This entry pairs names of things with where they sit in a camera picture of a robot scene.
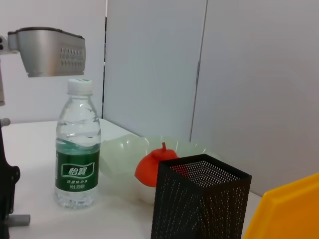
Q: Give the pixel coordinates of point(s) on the black mesh pen holder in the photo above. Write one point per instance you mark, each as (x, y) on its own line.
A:
(199, 204)

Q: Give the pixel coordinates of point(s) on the red-orange toy orange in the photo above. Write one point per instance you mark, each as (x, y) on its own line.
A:
(147, 169)

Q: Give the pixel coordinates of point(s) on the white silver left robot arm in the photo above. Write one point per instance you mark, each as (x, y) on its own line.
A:
(2, 82)

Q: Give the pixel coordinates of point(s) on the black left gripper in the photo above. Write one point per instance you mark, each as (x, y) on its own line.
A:
(7, 174)

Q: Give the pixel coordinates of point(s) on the translucent wavy fruit plate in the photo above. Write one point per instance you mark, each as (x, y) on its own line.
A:
(119, 154)

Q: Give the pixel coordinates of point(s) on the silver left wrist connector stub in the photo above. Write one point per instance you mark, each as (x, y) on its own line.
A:
(4, 122)

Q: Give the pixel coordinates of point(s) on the yellow plastic bin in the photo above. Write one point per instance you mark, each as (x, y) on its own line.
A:
(291, 211)

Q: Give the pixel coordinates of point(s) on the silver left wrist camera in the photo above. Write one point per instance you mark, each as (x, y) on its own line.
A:
(49, 54)

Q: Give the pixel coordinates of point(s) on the silver glitter pen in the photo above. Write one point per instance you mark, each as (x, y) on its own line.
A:
(21, 220)

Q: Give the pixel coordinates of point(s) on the clear water bottle green label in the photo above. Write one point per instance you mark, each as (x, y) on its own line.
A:
(77, 169)

